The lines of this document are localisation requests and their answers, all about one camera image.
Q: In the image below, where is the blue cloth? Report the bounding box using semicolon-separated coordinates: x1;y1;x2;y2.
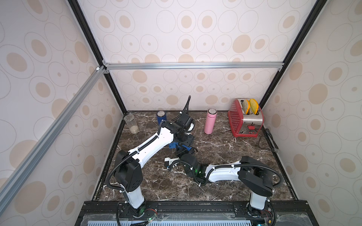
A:
168;142;191;151

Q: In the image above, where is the blue thermos bottle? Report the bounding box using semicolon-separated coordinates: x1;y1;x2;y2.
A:
156;111;167;124

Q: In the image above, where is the pink thermos bottle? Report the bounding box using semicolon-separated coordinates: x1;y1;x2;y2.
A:
204;108;217;135

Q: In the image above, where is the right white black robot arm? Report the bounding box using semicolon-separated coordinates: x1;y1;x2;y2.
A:
165;153;284;215

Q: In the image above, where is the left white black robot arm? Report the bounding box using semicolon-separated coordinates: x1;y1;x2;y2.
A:
106;96;196;216

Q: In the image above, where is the clear glass cup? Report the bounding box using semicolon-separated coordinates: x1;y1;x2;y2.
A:
123;114;139;134

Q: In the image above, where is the red polka dot toaster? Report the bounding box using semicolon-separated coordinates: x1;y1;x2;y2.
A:
228;98;264;137

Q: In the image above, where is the left yellow toast slice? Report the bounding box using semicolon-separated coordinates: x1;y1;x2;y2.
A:
241;99;251;115

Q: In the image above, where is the yellow toast slice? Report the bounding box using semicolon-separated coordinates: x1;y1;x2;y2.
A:
241;99;251;115
249;98;259;115

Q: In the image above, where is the right yellow toast slice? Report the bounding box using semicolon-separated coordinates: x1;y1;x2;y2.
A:
249;98;259;115

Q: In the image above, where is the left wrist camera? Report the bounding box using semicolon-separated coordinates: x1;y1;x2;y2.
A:
183;119;195;133

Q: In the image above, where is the black toaster power cable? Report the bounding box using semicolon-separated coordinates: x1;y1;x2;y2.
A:
255;127;281;154

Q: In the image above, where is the horizontal aluminium rail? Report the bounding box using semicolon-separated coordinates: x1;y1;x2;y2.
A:
105;61;284;70

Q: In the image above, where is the left diagonal aluminium rail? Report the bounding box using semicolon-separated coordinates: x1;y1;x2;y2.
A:
1;66;106;214

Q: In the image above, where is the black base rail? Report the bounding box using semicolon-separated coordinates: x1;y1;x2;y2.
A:
75;201;318;226

